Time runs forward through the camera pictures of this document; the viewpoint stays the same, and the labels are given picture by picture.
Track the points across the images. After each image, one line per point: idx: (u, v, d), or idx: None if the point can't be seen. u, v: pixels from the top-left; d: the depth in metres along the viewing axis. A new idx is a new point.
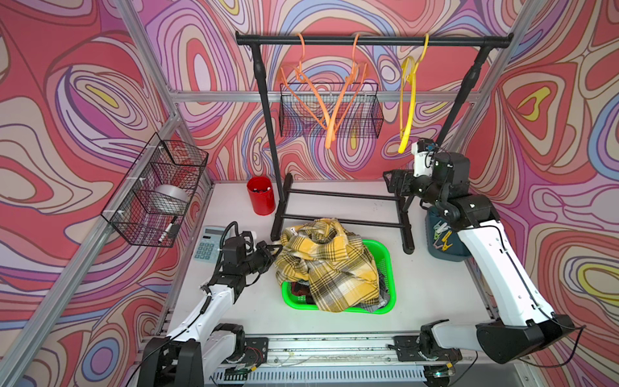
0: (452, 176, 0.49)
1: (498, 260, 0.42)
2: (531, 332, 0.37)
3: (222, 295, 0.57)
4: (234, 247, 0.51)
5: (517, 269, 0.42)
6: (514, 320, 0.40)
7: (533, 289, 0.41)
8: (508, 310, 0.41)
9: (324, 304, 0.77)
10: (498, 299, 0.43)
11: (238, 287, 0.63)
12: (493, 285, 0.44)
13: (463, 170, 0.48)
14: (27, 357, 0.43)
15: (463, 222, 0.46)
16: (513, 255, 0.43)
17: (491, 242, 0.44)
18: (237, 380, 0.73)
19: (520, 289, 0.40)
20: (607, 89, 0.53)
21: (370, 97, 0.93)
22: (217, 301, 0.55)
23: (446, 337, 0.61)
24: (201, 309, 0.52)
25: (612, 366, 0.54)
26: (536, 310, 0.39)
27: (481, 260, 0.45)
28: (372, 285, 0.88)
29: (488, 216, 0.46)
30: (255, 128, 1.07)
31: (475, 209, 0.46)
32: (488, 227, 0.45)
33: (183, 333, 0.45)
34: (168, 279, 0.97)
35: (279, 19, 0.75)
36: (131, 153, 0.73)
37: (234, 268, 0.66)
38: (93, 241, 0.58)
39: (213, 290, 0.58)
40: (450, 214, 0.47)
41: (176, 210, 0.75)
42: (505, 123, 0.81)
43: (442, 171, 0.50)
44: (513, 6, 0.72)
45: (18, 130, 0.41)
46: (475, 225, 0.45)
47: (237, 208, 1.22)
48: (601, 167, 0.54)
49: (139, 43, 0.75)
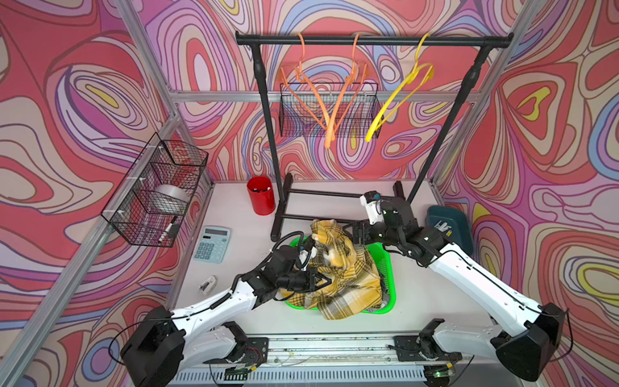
0: (400, 220, 0.55)
1: (471, 277, 0.46)
2: (534, 334, 0.38)
3: (241, 299, 0.54)
4: (284, 259, 0.60)
5: (490, 279, 0.46)
6: (516, 327, 0.41)
7: (512, 291, 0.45)
8: (505, 319, 0.42)
9: (329, 313, 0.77)
10: (494, 314, 0.44)
11: (264, 296, 0.59)
12: (483, 303, 0.45)
13: (406, 212, 0.55)
14: (27, 357, 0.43)
15: (426, 254, 0.50)
16: (479, 270, 0.47)
17: (457, 264, 0.48)
18: (237, 380, 0.73)
19: (501, 296, 0.43)
20: (607, 89, 0.53)
21: (370, 97, 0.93)
22: (233, 301, 0.53)
23: (451, 343, 0.60)
24: (212, 303, 0.50)
25: (612, 366, 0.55)
26: (525, 309, 0.41)
27: (460, 282, 0.48)
28: (377, 293, 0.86)
29: (442, 243, 0.52)
30: (255, 128, 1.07)
31: (430, 240, 0.52)
32: (448, 251, 0.50)
33: (184, 318, 0.45)
34: (168, 279, 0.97)
35: (279, 19, 0.75)
36: (131, 153, 0.73)
37: (272, 276, 0.63)
38: (93, 240, 0.58)
39: (237, 289, 0.56)
40: (414, 251, 0.52)
41: (176, 210, 0.75)
42: (504, 123, 0.82)
43: (392, 217, 0.57)
44: (513, 6, 0.72)
45: (18, 130, 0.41)
46: (436, 254, 0.50)
47: (237, 208, 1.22)
48: (601, 167, 0.54)
49: (138, 43, 0.75)
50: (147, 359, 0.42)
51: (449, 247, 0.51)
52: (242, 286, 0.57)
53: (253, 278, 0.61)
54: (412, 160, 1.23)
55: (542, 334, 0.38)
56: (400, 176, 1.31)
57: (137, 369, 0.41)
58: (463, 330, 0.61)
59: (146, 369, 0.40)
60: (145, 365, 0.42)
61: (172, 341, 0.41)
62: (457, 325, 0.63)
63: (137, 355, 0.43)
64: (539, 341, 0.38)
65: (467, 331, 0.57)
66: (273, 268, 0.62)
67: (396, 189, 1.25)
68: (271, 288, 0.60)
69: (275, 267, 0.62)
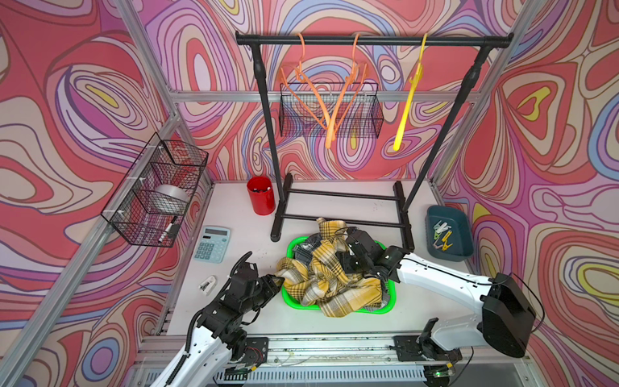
0: (363, 248, 0.64)
1: (430, 276, 0.52)
2: (488, 304, 0.43)
3: (201, 350, 0.51)
4: (243, 282, 0.59)
5: (442, 272, 0.51)
6: (476, 305, 0.45)
7: (465, 274, 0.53)
8: (469, 301, 0.46)
9: (329, 310, 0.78)
10: (462, 301, 0.48)
11: (229, 326, 0.56)
12: (451, 294, 0.49)
13: (367, 239, 0.64)
14: (27, 356, 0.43)
15: (392, 272, 0.58)
16: (433, 266, 0.54)
17: (415, 268, 0.55)
18: (237, 380, 0.73)
19: (456, 281, 0.49)
20: (607, 89, 0.53)
21: (370, 97, 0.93)
22: (193, 357, 0.50)
23: (448, 340, 0.60)
24: (168, 378, 0.47)
25: (612, 366, 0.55)
26: (477, 286, 0.46)
27: (425, 284, 0.53)
28: (376, 290, 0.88)
29: (402, 253, 0.60)
30: (255, 128, 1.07)
31: (392, 258, 0.60)
32: (405, 261, 0.57)
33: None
34: (168, 279, 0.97)
35: (279, 19, 0.75)
36: (131, 153, 0.73)
37: (234, 304, 0.61)
38: (93, 241, 0.58)
39: (194, 341, 0.52)
40: (383, 272, 0.59)
41: (176, 210, 0.75)
42: (505, 123, 0.81)
43: (357, 247, 0.65)
44: (513, 5, 0.72)
45: (19, 130, 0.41)
46: (395, 268, 0.57)
47: (237, 208, 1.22)
48: (601, 167, 0.54)
49: (138, 43, 0.75)
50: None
51: (409, 256, 0.58)
52: (197, 334, 0.53)
53: (210, 316, 0.56)
54: (412, 160, 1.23)
55: (496, 302, 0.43)
56: (400, 176, 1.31)
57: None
58: (454, 325, 0.59)
59: None
60: None
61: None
62: (448, 320, 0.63)
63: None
64: (494, 307, 0.42)
65: (457, 324, 0.58)
66: (234, 294, 0.60)
67: (396, 189, 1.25)
68: (236, 314, 0.58)
69: (236, 293, 0.60)
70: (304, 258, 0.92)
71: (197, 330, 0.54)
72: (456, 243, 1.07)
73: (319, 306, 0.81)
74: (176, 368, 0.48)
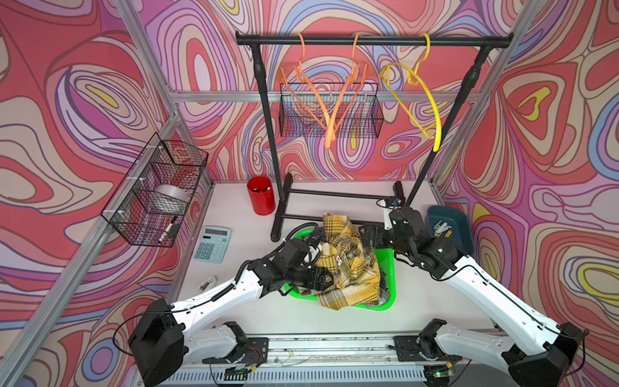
0: (412, 230, 0.53)
1: (488, 293, 0.45)
2: (554, 357, 0.37)
3: (246, 289, 0.52)
4: (297, 248, 0.60)
5: (506, 295, 0.44)
6: (535, 347, 0.40)
7: (530, 310, 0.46)
8: (523, 339, 0.41)
9: (325, 301, 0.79)
10: (513, 332, 0.42)
11: (271, 284, 0.56)
12: (501, 321, 0.44)
13: (417, 222, 0.53)
14: (27, 357, 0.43)
15: (440, 266, 0.49)
16: (495, 285, 0.46)
17: (473, 279, 0.46)
18: (237, 380, 0.73)
19: (520, 314, 0.42)
20: (608, 89, 0.53)
21: (370, 97, 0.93)
22: (237, 292, 0.51)
23: (454, 347, 0.59)
24: (213, 296, 0.48)
25: (612, 367, 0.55)
26: (543, 329, 0.40)
27: (475, 297, 0.46)
28: (375, 289, 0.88)
29: (456, 254, 0.50)
30: (255, 128, 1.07)
31: (443, 252, 0.50)
32: (464, 267, 0.48)
33: (185, 311, 0.44)
34: (168, 279, 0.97)
35: (278, 19, 0.75)
36: (131, 153, 0.73)
37: (281, 266, 0.61)
38: (93, 240, 0.58)
39: (241, 279, 0.53)
40: (428, 263, 0.50)
41: (176, 210, 0.75)
42: (505, 123, 0.81)
43: (402, 227, 0.55)
44: (513, 6, 0.72)
45: (18, 130, 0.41)
46: (449, 267, 0.48)
47: (238, 208, 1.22)
48: (601, 167, 0.54)
49: (138, 43, 0.75)
50: (150, 351, 0.42)
51: (465, 261, 0.49)
52: (246, 275, 0.55)
53: (260, 266, 0.58)
54: (412, 160, 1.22)
55: (561, 355, 0.37)
56: (400, 176, 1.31)
57: (142, 359, 0.42)
58: (467, 339, 0.58)
59: (149, 361, 0.40)
60: (149, 358, 0.40)
61: (171, 336, 0.40)
62: (465, 333, 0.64)
63: (141, 345, 0.43)
64: (562, 363, 0.37)
65: (471, 339, 0.57)
66: (284, 257, 0.61)
67: (396, 189, 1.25)
68: (279, 276, 0.57)
69: (286, 255, 0.61)
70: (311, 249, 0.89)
71: (247, 272, 0.55)
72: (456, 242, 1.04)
73: (316, 297, 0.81)
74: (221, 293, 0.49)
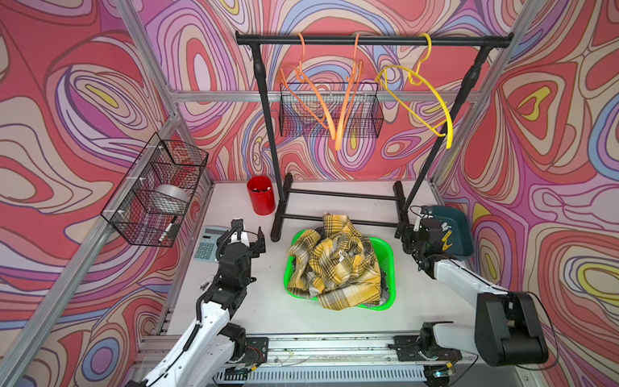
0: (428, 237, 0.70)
1: (458, 272, 0.58)
2: (487, 297, 0.45)
3: (213, 320, 0.52)
4: (234, 262, 0.57)
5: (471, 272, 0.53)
6: None
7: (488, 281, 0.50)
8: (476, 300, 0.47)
9: (326, 301, 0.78)
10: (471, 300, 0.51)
11: (234, 301, 0.58)
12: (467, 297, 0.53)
13: (437, 232, 0.68)
14: (27, 357, 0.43)
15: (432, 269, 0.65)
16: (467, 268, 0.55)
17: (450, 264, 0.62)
18: (237, 380, 0.73)
19: (475, 279, 0.53)
20: (608, 89, 0.53)
21: (370, 97, 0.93)
22: (206, 327, 0.51)
23: (446, 337, 0.61)
24: (184, 344, 0.47)
25: (612, 366, 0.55)
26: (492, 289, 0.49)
27: (450, 282, 0.59)
28: (375, 289, 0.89)
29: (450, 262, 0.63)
30: (255, 128, 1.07)
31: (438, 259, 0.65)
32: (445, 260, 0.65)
33: (159, 377, 0.42)
34: (168, 279, 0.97)
35: (279, 19, 0.75)
36: (131, 153, 0.73)
37: (232, 280, 0.60)
38: (93, 240, 0.58)
39: (203, 314, 0.53)
40: (423, 264, 0.67)
41: (176, 210, 0.75)
42: (505, 123, 0.81)
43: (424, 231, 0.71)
44: (513, 5, 0.72)
45: (18, 130, 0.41)
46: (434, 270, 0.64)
47: (237, 208, 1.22)
48: (601, 167, 0.54)
49: (138, 43, 0.75)
50: None
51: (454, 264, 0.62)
52: (208, 307, 0.55)
53: (216, 293, 0.58)
54: (412, 160, 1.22)
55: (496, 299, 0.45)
56: (400, 176, 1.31)
57: None
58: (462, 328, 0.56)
59: None
60: None
61: None
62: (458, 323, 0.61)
63: None
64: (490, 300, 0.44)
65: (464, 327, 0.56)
66: (228, 273, 0.58)
67: (396, 189, 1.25)
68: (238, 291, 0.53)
69: (228, 272, 0.57)
70: (309, 247, 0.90)
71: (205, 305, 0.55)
72: (456, 243, 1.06)
73: (317, 297, 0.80)
74: (189, 337, 0.49)
